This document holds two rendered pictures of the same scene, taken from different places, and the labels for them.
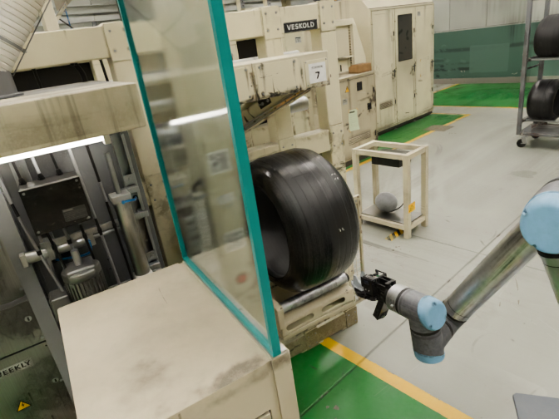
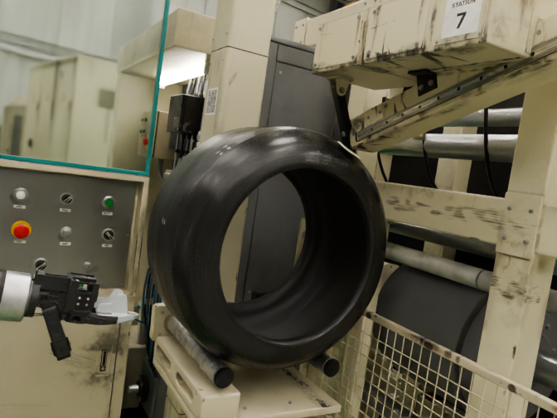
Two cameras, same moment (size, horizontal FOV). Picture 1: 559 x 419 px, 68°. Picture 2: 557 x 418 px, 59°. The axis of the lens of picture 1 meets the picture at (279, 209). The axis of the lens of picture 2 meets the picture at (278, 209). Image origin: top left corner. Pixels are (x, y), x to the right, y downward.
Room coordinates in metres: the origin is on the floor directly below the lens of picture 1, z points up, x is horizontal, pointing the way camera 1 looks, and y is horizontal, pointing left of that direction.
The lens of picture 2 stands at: (1.53, -1.24, 1.35)
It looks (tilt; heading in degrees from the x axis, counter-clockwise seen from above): 4 degrees down; 89
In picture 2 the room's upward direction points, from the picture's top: 8 degrees clockwise
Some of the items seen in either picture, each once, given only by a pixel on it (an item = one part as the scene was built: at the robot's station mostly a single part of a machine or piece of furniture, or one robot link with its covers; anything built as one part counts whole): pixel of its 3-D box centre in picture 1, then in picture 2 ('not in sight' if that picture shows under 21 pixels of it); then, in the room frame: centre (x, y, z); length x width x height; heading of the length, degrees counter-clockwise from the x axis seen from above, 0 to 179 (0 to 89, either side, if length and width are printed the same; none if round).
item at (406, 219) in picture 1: (390, 187); not in sight; (3.69, -1.08, 0.40); 0.60 x 0.35 x 0.80; 39
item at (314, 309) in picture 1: (313, 306); (191, 371); (1.40, -0.08, 0.83); 0.36 x 0.09 x 0.06; 119
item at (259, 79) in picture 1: (256, 79); (420, 43); (1.84, 0.02, 1.71); 0.61 x 0.25 x 0.15; 119
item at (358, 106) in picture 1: (344, 119); not in sight; (6.15, -1.15, 0.62); 0.91 x 0.58 x 1.25; 129
